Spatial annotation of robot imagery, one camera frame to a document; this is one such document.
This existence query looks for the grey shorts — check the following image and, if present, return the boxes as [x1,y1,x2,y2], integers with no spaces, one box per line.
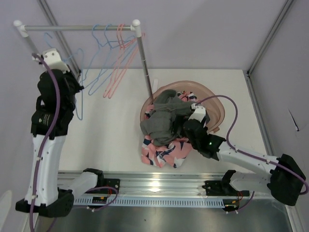
[140,89,192,146]

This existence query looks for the pink whale print shorts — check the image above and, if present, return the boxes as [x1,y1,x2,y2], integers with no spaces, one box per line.
[141,91,197,168]

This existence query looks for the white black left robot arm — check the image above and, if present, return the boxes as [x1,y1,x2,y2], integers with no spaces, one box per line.
[15,69,105,218]

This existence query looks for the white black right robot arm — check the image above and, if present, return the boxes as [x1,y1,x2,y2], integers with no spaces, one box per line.
[172,116,308,206]

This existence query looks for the translucent pink plastic basin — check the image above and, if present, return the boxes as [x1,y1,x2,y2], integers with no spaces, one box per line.
[153,80,225,133]

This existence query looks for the white and metal clothes rack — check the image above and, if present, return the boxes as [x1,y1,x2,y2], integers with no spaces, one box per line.
[13,19,153,100]

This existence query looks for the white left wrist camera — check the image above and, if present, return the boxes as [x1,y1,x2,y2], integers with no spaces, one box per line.
[31,48,71,73]

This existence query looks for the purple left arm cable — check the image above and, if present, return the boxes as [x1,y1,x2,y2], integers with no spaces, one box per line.
[28,53,119,232]

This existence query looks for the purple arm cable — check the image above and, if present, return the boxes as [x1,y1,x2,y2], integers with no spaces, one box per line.
[28,53,119,232]
[194,95,309,215]

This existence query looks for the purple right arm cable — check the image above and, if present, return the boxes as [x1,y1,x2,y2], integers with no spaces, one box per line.
[194,95,309,215]

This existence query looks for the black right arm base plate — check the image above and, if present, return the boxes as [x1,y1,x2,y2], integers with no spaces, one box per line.
[202,180,250,197]

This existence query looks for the aluminium mounting rail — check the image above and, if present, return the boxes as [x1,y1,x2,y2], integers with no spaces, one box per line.
[56,172,273,199]

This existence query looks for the white slotted cable duct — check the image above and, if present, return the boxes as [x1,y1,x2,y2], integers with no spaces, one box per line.
[74,196,225,208]

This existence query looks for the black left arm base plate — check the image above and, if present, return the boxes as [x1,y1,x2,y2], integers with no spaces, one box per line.
[95,178,121,194]

